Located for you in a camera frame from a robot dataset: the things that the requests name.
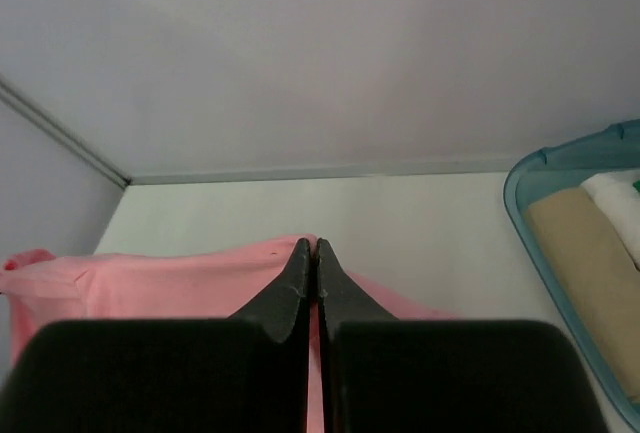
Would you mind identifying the blue plastic bin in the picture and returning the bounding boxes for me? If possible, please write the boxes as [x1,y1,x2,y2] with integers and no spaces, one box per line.
[503,120,639,430]

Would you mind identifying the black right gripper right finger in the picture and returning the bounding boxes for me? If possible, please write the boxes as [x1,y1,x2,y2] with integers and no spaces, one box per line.
[316,240,607,432]

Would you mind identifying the pink t shirt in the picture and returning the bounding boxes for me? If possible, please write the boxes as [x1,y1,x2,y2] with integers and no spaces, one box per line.
[1,236,441,432]

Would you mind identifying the rolled white t shirt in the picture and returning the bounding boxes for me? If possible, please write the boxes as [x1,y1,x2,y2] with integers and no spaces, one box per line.
[581,169,640,266]

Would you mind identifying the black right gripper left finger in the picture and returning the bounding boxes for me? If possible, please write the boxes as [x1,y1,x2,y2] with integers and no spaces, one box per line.
[1,239,311,432]

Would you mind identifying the rolled beige t shirt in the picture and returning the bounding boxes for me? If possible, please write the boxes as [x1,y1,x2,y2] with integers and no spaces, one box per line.
[524,187,639,403]

